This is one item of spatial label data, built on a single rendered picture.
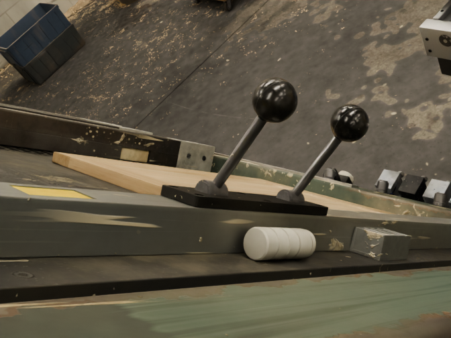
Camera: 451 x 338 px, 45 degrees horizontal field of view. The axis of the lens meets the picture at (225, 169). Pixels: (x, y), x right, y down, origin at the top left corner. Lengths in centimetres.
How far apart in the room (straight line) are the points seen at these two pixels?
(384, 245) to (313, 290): 43
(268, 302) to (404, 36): 299
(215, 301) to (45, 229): 22
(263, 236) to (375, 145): 212
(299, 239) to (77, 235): 22
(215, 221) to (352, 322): 29
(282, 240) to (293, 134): 235
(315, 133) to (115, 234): 240
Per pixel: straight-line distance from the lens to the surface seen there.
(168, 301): 17
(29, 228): 37
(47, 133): 118
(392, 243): 66
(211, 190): 48
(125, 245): 41
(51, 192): 40
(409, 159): 247
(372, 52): 312
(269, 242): 48
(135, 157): 131
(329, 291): 22
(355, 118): 54
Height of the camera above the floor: 179
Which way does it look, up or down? 39 degrees down
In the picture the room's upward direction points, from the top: 35 degrees counter-clockwise
